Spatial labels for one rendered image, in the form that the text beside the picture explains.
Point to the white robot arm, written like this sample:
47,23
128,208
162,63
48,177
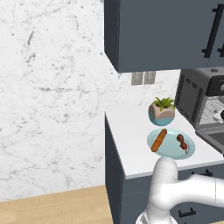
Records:
166,186

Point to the brown baguette bread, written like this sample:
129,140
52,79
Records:
159,140

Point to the kebab skewer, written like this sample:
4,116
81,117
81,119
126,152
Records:
182,142

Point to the grey toaster oven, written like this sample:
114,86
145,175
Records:
194,96

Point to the toaster oven door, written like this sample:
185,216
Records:
212,138

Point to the potted green plant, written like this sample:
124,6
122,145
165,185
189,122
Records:
162,111

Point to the light blue plate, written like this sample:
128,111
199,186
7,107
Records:
169,147

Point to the dark grey base cabinet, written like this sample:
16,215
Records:
128,192

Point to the grey wall socket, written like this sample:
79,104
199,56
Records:
149,77
137,78

